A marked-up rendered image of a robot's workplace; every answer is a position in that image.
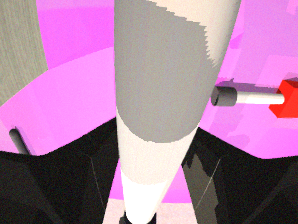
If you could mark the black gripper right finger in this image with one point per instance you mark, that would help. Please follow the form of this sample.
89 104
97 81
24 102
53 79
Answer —
229 186

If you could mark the grey rod with white end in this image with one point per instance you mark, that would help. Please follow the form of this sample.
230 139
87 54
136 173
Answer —
19 143

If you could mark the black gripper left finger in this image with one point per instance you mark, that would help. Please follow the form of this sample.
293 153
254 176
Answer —
72 184

